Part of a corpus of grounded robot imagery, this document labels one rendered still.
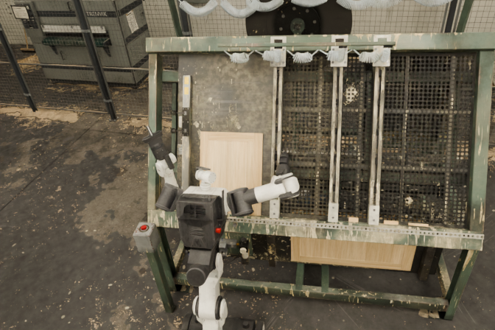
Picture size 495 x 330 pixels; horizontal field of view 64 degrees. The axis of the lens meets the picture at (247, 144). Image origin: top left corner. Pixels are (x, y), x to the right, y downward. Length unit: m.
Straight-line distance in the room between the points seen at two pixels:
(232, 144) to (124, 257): 1.73
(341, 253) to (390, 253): 0.36
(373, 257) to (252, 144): 1.28
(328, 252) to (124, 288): 1.74
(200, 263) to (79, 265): 1.95
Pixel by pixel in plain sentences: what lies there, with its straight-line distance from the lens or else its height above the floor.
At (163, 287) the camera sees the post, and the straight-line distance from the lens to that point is 3.19.
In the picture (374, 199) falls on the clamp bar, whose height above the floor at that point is 1.04.
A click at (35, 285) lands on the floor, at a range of 4.11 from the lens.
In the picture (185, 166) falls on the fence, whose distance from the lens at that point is 2.79.
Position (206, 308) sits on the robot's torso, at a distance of 2.61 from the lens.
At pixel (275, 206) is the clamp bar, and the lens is 2.66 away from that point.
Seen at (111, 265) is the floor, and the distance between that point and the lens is 3.93.
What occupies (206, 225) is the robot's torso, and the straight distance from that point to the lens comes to 2.16.
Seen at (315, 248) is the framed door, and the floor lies 0.42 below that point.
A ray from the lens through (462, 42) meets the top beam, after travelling 2.73.
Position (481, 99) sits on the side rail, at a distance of 2.78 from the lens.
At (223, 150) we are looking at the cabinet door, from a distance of 2.73.
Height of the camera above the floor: 2.84
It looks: 35 degrees down
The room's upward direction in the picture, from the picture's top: 5 degrees counter-clockwise
